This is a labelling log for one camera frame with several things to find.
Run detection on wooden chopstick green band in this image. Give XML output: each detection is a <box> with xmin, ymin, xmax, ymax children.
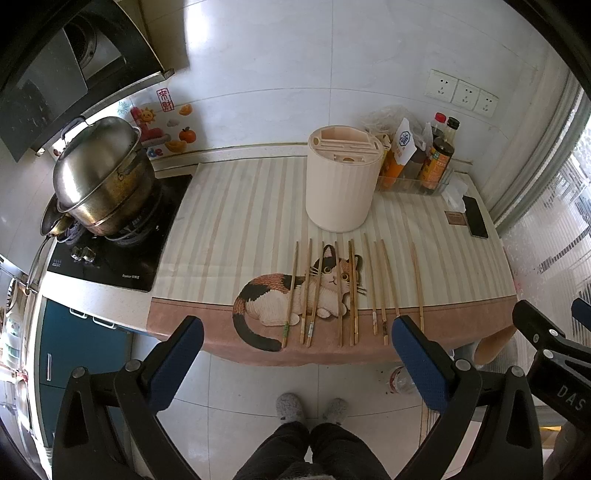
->
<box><xmin>281</xmin><ymin>241</ymin><xmax>300</xmax><ymax>348</ymax></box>

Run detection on teal cabinet door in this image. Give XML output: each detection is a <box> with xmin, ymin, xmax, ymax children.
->
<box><xmin>38</xmin><ymin>300</ymin><xmax>132</xmax><ymax>448</ymax></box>

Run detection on brown card wallet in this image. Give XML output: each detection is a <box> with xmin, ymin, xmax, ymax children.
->
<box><xmin>445</xmin><ymin>211</ymin><xmax>467</xmax><ymax>226</ymax></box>

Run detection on white tissue paper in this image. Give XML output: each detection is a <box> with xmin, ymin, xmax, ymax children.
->
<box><xmin>442</xmin><ymin>175</ymin><xmax>468</xmax><ymax>213</ymax></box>

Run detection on person black trouser legs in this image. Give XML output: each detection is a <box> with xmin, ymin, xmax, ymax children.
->
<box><xmin>235</xmin><ymin>421</ymin><xmax>390</xmax><ymax>479</ymax></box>

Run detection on right grey slipper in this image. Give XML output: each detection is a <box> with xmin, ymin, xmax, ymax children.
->
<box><xmin>322</xmin><ymin>398</ymin><xmax>349</xmax><ymax>425</ymax></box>

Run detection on grey slipper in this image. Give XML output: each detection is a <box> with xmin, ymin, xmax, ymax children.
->
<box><xmin>276</xmin><ymin>393</ymin><xmax>305</xmax><ymax>424</ymax></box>
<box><xmin>322</xmin><ymin>398</ymin><xmax>349</xmax><ymax>425</ymax></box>

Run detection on left grey slipper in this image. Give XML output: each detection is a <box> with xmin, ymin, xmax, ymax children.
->
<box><xmin>276</xmin><ymin>393</ymin><xmax>305</xmax><ymax>424</ymax></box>

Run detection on orange label sauce bottle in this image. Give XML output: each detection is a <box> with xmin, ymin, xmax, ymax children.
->
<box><xmin>419</xmin><ymin>137</ymin><xmax>455</xmax><ymax>190</ymax></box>

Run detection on small steel pan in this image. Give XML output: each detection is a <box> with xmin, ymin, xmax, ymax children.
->
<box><xmin>40</xmin><ymin>194</ymin><xmax>74</xmax><ymax>236</ymax></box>

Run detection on striped cat print mat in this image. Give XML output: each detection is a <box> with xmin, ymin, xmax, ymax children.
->
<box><xmin>146</xmin><ymin>157</ymin><xmax>516</xmax><ymax>366</ymax></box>

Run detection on orange condiment packet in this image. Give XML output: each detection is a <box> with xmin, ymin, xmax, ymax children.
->
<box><xmin>379</xmin><ymin>147</ymin><xmax>408</xmax><ymax>190</ymax></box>

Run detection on black cap sauce bottle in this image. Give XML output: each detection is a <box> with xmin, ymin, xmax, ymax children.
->
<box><xmin>444</xmin><ymin>116</ymin><xmax>460</xmax><ymax>145</ymax></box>

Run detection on white blue logo packet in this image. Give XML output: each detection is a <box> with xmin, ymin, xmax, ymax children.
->
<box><xmin>393</xmin><ymin>118</ymin><xmax>417</xmax><ymax>166</ymax></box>

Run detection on red cap sauce bottle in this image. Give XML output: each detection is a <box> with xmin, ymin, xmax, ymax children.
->
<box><xmin>432</xmin><ymin>112</ymin><xmax>447</xmax><ymax>141</ymax></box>

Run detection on stainless steel stock pot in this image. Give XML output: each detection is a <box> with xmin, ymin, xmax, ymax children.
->
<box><xmin>53</xmin><ymin>116</ymin><xmax>155</xmax><ymax>236</ymax></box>

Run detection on clear plastic bag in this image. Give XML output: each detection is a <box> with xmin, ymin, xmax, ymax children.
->
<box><xmin>361</xmin><ymin>105</ymin><xmax>425</xmax><ymax>144</ymax></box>

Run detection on cream cylindrical utensil holder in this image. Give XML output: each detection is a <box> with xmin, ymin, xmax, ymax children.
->
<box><xmin>305</xmin><ymin>125</ymin><xmax>385</xmax><ymax>233</ymax></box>

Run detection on black range hood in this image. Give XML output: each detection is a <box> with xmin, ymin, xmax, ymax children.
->
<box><xmin>1</xmin><ymin>1</ymin><xmax>173</xmax><ymax>161</ymax></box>

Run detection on white wall socket right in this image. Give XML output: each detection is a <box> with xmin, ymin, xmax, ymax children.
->
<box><xmin>473</xmin><ymin>90</ymin><xmax>499</xmax><ymax>118</ymax></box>

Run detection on white wall socket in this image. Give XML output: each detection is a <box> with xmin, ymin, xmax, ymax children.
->
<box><xmin>452</xmin><ymin>80</ymin><xmax>481</xmax><ymax>111</ymax></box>
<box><xmin>425</xmin><ymin>70</ymin><xmax>459</xmax><ymax>103</ymax></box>
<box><xmin>473</xmin><ymin>90</ymin><xmax>499</xmax><ymax>118</ymax></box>

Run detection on white wall socket middle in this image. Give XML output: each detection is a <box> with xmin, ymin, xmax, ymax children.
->
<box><xmin>452</xmin><ymin>80</ymin><xmax>481</xmax><ymax>111</ymax></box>

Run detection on white wall socket left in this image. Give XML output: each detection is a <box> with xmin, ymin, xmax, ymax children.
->
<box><xmin>425</xmin><ymin>70</ymin><xmax>459</xmax><ymax>103</ymax></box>

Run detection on fruit cartoon wall sticker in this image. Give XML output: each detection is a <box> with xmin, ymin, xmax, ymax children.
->
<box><xmin>117</xmin><ymin>86</ymin><xmax>199</xmax><ymax>159</ymax></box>

